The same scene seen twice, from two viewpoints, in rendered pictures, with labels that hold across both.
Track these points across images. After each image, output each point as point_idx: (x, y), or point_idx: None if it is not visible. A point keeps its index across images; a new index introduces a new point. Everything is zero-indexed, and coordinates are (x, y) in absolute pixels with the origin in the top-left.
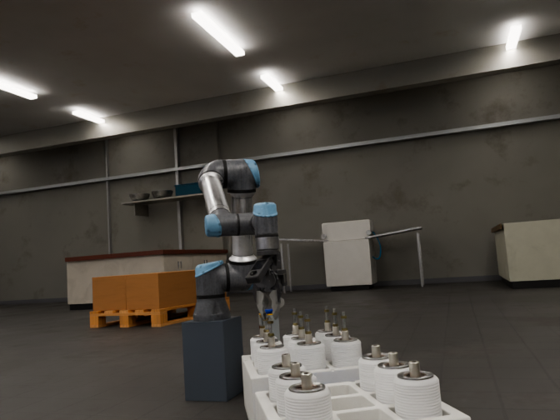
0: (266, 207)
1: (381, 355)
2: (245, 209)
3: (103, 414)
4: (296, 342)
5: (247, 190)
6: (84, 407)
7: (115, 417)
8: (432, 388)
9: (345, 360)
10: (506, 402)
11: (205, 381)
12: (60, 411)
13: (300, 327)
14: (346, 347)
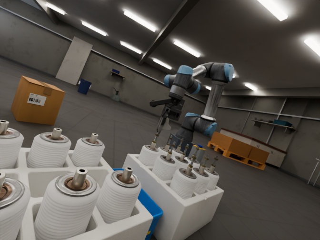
0: (181, 67)
1: (131, 182)
2: (215, 90)
3: (135, 148)
4: (173, 158)
5: (218, 79)
6: (139, 145)
7: (133, 150)
8: None
9: (173, 184)
10: None
11: None
12: (134, 142)
13: (183, 153)
14: (177, 176)
